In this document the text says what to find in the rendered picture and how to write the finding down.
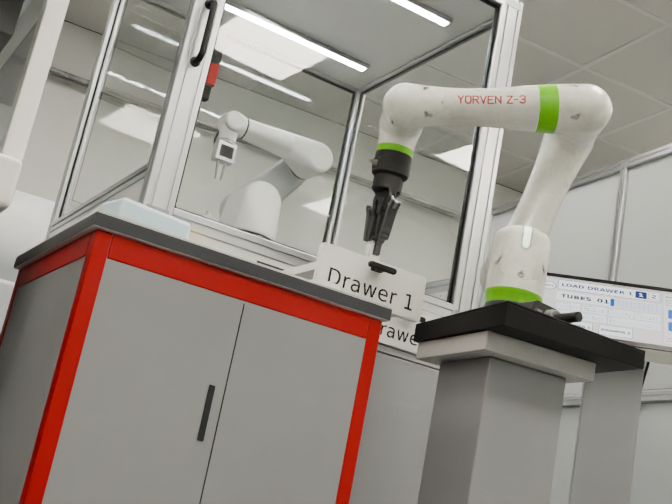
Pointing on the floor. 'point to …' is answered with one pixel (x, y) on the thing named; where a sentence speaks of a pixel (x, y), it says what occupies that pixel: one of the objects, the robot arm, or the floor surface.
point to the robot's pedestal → (494, 419)
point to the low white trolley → (177, 375)
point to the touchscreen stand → (606, 438)
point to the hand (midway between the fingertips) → (371, 256)
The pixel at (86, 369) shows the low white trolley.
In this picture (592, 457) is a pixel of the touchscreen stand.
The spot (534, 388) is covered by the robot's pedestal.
